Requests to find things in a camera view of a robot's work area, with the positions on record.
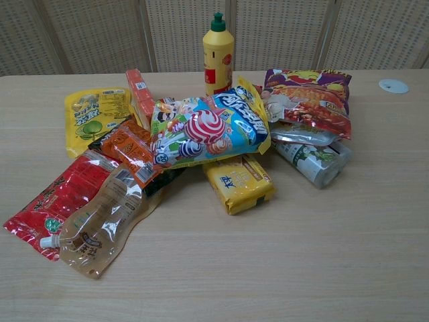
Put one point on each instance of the woven folding screen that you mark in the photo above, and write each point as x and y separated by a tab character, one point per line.
100	33

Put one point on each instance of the yellow green plum snack pouch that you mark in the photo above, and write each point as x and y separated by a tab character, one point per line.
92	117

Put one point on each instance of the purple red chip bag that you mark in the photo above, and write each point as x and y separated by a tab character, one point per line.
311	100

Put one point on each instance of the lollipop bag blue and yellow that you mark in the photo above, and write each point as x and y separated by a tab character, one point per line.
207	129

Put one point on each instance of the orange snack packet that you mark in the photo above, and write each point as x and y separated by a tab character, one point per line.
132	151

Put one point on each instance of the silver foil packet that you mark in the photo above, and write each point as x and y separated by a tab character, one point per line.
301	135

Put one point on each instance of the yellow bottle with green cap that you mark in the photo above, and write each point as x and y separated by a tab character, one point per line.
217	57

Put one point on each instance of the grey green snack pouch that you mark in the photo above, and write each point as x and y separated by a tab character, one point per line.
315	161

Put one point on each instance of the round white table grommet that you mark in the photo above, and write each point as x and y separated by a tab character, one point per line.
393	86

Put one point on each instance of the yellow biscuit pack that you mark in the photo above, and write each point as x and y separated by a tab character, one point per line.
238	184

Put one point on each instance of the red snack bag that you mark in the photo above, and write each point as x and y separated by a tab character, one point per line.
50	194

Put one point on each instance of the orange white snack box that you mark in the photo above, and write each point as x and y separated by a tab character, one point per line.
142	97

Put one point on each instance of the beige spouted drink pouch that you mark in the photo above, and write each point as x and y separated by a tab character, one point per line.
100	218

